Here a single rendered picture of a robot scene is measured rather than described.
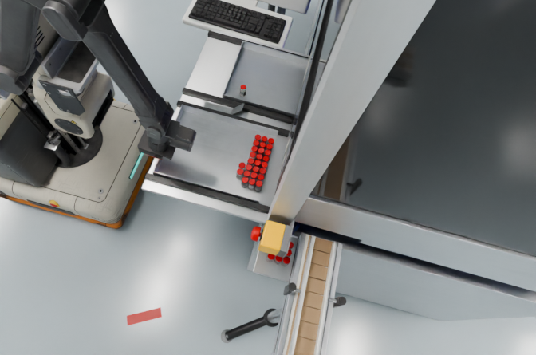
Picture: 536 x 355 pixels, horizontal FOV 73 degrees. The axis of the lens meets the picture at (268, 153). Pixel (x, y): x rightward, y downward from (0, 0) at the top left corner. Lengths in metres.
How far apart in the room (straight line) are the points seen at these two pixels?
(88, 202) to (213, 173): 0.85
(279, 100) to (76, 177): 1.08
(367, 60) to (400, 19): 0.06
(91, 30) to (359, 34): 0.46
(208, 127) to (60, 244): 1.19
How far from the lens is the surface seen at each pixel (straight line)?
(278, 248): 0.97
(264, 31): 1.63
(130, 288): 2.04
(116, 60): 0.77
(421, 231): 0.92
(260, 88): 1.36
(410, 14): 0.40
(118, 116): 2.05
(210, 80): 1.37
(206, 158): 1.21
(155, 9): 2.92
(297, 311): 1.03
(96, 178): 1.92
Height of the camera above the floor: 1.98
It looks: 63 degrees down
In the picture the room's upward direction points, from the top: 15 degrees clockwise
